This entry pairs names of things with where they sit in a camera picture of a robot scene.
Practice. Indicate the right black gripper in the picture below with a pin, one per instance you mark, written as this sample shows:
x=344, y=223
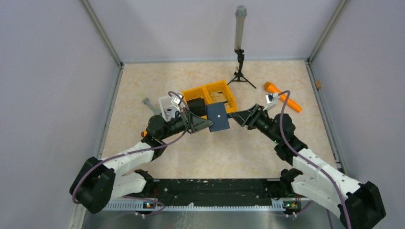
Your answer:
x=250, y=117

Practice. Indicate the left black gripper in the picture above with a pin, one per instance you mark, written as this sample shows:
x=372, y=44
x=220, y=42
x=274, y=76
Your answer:
x=197, y=123

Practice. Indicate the blue leather card holder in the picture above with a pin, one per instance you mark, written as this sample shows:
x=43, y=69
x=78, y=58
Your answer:
x=216, y=113

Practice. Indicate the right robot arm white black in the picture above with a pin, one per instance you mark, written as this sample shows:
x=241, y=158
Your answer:
x=357, y=205

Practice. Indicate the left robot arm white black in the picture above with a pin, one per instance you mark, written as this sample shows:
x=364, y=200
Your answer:
x=101, y=180

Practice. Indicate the yellow plastic bin right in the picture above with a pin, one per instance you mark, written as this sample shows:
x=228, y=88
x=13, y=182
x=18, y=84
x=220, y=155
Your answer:
x=223, y=86

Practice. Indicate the yellow plastic bin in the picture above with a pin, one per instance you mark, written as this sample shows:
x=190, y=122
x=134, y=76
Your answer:
x=197, y=92
x=223, y=86

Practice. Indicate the black object in bin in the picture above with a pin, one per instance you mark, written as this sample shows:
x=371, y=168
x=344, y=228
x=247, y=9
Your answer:
x=197, y=106

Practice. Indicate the white plastic bin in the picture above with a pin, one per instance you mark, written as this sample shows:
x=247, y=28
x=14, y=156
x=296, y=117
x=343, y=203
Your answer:
x=168, y=110

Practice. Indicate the yellow plastic bin left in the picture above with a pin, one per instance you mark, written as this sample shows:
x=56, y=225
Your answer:
x=197, y=92

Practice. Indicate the wooden blocks in bin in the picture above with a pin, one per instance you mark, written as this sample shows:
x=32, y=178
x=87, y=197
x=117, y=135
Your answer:
x=218, y=97

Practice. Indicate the black tripod stand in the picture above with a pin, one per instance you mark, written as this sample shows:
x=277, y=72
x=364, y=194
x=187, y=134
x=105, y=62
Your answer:
x=238, y=75

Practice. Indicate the grey plastic bolt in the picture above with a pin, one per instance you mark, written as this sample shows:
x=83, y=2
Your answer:
x=155, y=110

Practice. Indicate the small orange red toy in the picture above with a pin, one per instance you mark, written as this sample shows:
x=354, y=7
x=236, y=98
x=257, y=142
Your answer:
x=144, y=133

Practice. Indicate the grey microphone on stand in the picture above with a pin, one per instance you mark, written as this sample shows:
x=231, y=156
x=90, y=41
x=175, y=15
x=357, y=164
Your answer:
x=240, y=15

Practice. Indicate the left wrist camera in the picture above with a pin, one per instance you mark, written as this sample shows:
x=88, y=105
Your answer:
x=176, y=100

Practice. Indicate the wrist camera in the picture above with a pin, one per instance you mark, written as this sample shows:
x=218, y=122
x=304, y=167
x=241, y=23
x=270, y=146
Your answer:
x=271, y=98
x=176, y=100

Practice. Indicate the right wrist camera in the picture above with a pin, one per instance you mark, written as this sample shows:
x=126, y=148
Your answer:
x=271, y=98

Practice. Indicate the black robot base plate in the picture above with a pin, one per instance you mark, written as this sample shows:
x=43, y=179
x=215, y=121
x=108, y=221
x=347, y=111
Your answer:
x=246, y=192

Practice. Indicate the small wooden piece on rail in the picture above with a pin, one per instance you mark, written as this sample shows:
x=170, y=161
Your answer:
x=317, y=84

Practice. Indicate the white cable duct strip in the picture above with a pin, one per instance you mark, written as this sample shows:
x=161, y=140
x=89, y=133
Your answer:
x=137, y=205

